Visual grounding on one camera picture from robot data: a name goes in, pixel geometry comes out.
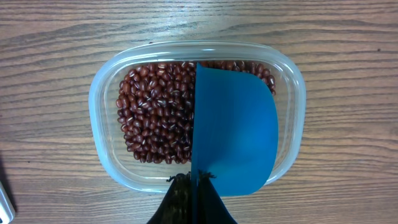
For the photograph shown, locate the clear plastic container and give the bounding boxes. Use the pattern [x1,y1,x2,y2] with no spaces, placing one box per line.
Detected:
[88,40,306,196]

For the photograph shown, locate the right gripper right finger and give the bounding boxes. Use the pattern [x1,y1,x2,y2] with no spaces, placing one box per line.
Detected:
[197,171,237,224]

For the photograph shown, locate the red beans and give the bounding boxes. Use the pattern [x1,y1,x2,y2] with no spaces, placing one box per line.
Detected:
[116,60,275,164]

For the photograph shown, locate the blue measuring scoop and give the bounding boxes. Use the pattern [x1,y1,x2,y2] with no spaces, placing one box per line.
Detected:
[191,65,279,223]

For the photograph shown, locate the white kitchen scale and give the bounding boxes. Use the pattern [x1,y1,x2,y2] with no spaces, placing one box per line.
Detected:
[0,183,16,224]

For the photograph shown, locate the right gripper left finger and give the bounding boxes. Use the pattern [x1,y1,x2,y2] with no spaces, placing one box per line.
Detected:
[147,173,192,224]

